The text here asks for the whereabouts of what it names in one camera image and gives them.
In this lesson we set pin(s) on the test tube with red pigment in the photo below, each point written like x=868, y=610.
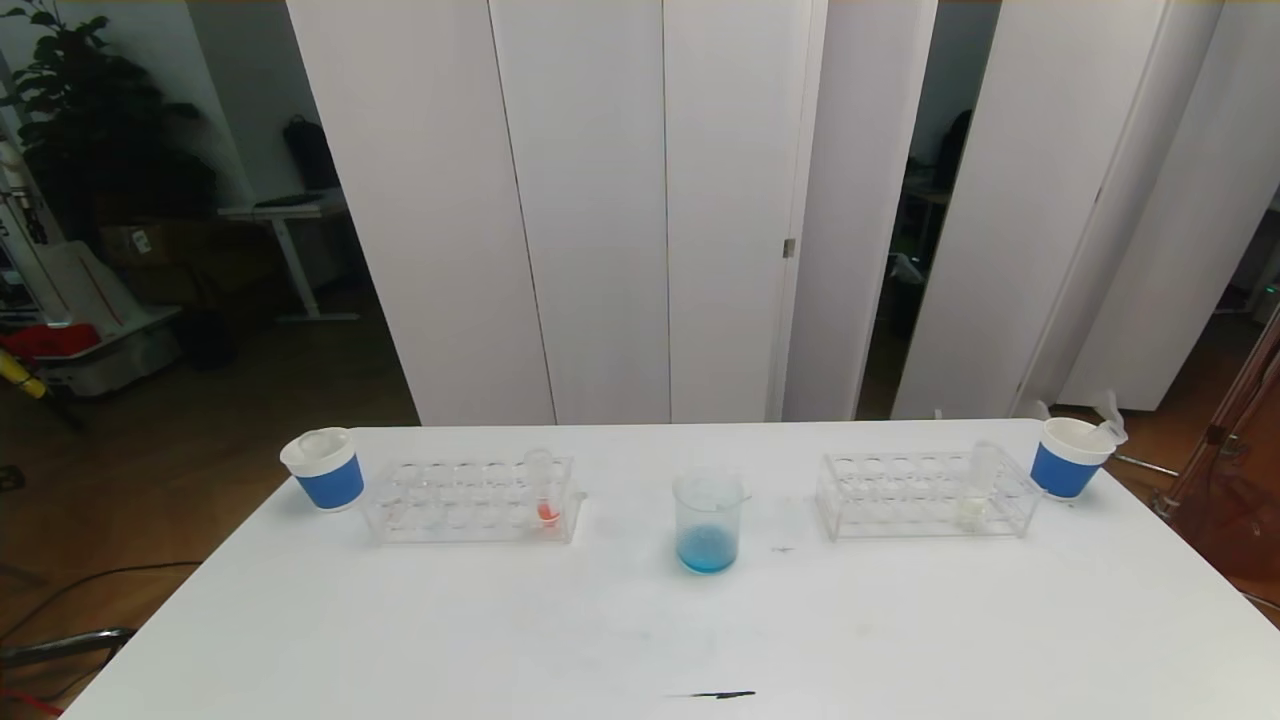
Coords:
x=547, y=512
x=1112, y=425

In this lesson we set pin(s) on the test tube with blue pigment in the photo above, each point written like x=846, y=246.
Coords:
x=322, y=441

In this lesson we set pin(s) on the clear glass beaker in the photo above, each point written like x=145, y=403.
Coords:
x=708, y=550

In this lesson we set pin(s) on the clear acrylic test tube rack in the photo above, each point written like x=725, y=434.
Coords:
x=900, y=505
x=480, y=522

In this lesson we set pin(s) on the test tube with white pigment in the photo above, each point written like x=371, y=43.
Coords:
x=970, y=508

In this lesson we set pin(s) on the white partition panel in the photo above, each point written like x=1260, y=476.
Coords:
x=1180, y=220
x=730, y=200
x=590, y=200
x=1020, y=200
x=850, y=200
x=420, y=200

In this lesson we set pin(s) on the blue white paper cup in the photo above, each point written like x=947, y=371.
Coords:
x=1062, y=470
x=330, y=485

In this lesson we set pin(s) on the white office desk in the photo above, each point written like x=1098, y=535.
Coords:
x=285, y=210

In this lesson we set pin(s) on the black backpack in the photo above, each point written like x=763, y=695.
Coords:
x=310, y=155

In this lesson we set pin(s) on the brown cardboard box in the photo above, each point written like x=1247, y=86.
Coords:
x=150, y=245

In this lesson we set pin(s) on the white floor machine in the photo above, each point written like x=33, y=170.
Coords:
x=90, y=290

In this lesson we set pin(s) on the dark green potted plant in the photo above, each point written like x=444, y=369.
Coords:
x=90, y=130

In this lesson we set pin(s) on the metal chair leg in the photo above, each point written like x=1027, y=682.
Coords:
x=70, y=645

